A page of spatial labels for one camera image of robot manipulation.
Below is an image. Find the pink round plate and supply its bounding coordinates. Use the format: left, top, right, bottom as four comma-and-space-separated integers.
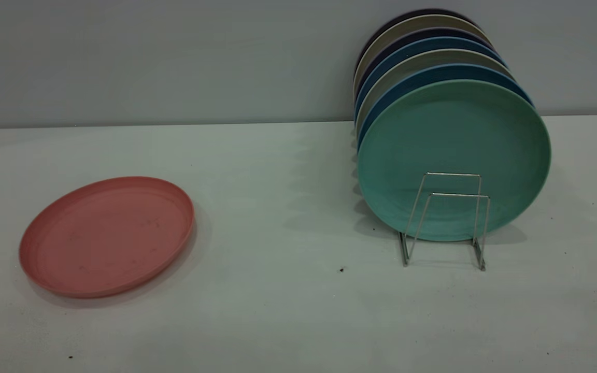
19, 176, 195, 299

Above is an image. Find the green round plate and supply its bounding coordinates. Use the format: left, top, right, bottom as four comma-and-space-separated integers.
357, 79, 552, 242

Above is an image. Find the beige round plate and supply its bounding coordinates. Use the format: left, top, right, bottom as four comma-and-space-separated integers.
354, 48, 514, 135
353, 15, 486, 96

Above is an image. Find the blue round plate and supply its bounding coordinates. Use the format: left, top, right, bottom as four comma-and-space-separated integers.
354, 35, 506, 112
357, 63, 535, 151

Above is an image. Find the dark navy round plate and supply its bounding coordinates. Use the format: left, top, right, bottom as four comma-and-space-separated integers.
354, 27, 493, 99

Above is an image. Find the dark purple round plate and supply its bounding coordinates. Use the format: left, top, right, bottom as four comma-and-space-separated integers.
356, 8, 478, 73

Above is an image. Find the silver wire plate rack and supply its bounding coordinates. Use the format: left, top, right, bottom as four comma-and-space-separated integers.
399, 172, 491, 271

